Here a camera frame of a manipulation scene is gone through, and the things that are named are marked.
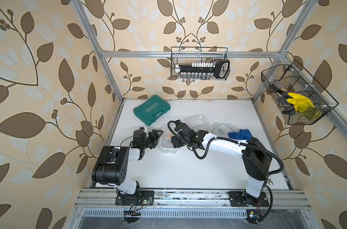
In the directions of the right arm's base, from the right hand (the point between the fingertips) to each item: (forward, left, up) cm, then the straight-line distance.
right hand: (176, 139), depth 87 cm
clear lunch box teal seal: (+18, -17, -8) cm, 26 cm away
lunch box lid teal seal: (+12, -34, -10) cm, 37 cm away
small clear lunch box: (+2, +7, -9) cm, 12 cm away
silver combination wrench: (-24, -53, -10) cm, 59 cm away
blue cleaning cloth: (+4, -45, -4) cm, 45 cm away
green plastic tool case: (+28, +20, -4) cm, 35 cm away
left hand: (+5, +11, -1) cm, 12 cm away
